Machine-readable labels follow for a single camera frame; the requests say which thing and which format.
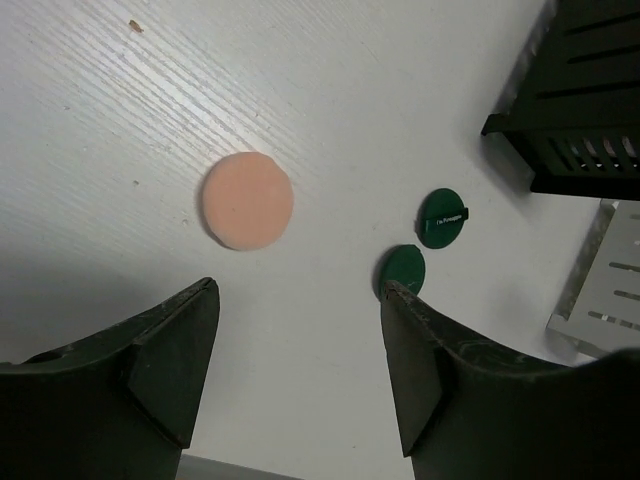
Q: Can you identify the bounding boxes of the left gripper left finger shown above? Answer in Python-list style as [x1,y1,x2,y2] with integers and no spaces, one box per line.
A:
[1,278,220,479]

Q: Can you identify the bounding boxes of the green round compact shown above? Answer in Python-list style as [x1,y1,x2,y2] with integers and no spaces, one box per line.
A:
[372,244,426,300]
[417,188,469,250]

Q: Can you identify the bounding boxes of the black slotted organizer box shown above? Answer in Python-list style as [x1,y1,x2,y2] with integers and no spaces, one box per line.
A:
[481,1,639,201]

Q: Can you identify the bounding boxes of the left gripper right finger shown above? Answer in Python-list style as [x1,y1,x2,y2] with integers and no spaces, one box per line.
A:
[381,281,639,479]

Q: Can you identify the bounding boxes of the white slotted organizer box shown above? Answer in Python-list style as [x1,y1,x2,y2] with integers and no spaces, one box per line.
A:
[547,200,639,358]

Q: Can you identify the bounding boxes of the peach makeup sponge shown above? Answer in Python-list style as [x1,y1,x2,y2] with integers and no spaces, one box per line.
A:
[201,152,294,251]

